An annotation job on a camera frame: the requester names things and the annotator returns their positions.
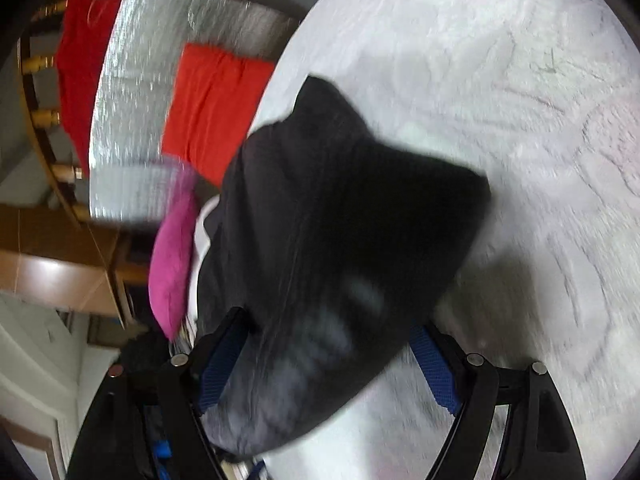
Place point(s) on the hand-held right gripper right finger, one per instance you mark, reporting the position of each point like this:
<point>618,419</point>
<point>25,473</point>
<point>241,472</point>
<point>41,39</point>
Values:
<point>435,370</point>

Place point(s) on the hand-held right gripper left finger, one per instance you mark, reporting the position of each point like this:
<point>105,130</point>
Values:
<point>220,365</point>

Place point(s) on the black quilted jacket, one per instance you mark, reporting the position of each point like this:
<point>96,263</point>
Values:
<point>325,235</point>

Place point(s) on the pile of dark clothes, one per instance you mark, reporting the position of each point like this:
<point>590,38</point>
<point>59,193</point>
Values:
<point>145,355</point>

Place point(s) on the blue garment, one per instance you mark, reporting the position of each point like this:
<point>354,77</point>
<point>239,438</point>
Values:
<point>161,452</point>

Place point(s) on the pink pillow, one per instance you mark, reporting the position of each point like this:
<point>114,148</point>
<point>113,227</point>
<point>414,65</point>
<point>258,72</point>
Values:
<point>170,270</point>

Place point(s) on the brown wooden cabinet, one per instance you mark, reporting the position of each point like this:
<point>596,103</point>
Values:
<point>50,270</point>

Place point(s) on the red pillow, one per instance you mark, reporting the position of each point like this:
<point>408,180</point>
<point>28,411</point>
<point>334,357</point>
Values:
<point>210,105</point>

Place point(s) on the white bedspread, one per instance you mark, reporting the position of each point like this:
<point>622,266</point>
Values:
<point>500,85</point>

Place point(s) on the silver foil sheet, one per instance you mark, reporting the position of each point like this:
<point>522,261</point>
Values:
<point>135,85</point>

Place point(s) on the wooden headboard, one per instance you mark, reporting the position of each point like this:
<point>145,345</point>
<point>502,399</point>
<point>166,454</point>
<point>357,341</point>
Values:
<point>42,119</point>

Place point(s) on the red cloth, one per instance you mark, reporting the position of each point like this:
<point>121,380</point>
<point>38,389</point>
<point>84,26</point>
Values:
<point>80,70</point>

